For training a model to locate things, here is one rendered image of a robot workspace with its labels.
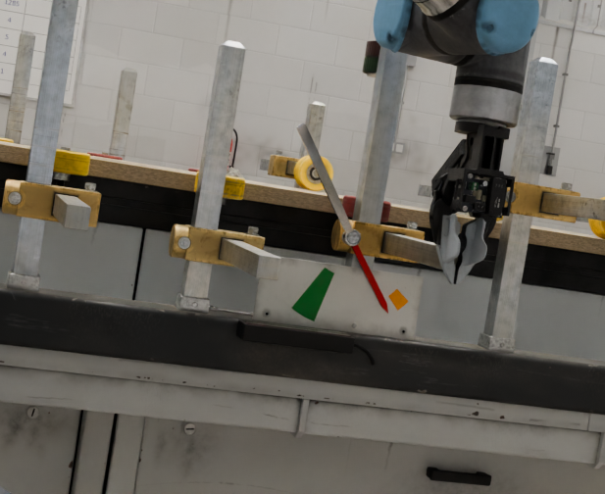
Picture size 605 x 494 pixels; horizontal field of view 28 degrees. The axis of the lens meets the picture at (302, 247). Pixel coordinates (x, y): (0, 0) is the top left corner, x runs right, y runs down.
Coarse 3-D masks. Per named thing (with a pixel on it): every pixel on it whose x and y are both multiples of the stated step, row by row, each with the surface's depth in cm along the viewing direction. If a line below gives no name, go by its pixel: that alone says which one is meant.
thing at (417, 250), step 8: (384, 240) 188; (392, 240) 185; (400, 240) 182; (408, 240) 178; (416, 240) 175; (424, 240) 179; (384, 248) 188; (392, 248) 184; (400, 248) 181; (408, 248) 178; (416, 248) 175; (424, 248) 172; (432, 248) 168; (400, 256) 181; (408, 256) 177; (416, 256) 174; (424, 256) 171; (432, 256) 168; (424, 264) 171; (432, 264) 168
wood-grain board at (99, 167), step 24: (0, 144) 193; (96, 168) 197; (120, 168) 198; (144, 168) 199; (168, 168) 261; (264, 192) 204; (288, 192) 205; (312, 192) 223; (408, 216) 211; (552, 240) 218; (576, 240) 219; (600, 240) 220
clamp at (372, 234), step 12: (336, 228) 190; (360, 228) 188; (372, 228) 188; (384, 228) 189; (396, 228) 189; (336, 240) 188; (372, 240) 188; (348, 252) 189; (372, 252) 189; (384, 252) 189
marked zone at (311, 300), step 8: (320, 272) 187; (328, 272) 187; (320, 280) 187; (328, 280) 187; (312, 288) 187; (320, 288) 187; (304, 296) 186; (312, 296) 187; (320, 296) 187; (296, 304) 186; (304, 304) 187; (312, 304) 187; (320, 304) 187; (304, 312) 187; (312, 312) 187; (312, 320) 187
